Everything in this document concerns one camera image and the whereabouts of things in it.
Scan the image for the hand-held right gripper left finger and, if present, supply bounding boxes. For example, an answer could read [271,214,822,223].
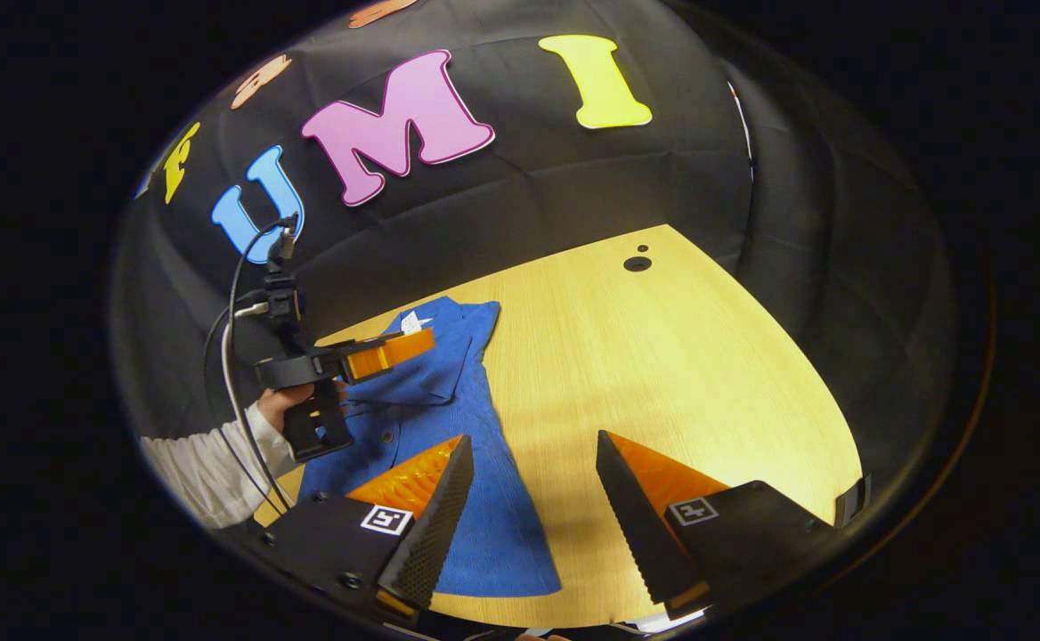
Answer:
[256,434,476,624]

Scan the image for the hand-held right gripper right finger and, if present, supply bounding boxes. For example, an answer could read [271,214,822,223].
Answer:
[595,430,841,621]

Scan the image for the blue shirt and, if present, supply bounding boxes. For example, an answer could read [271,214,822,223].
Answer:
[296,296,565,598]

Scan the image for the left hand-held gripper cable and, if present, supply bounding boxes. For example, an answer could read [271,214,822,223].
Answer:
[203,214,307,519]

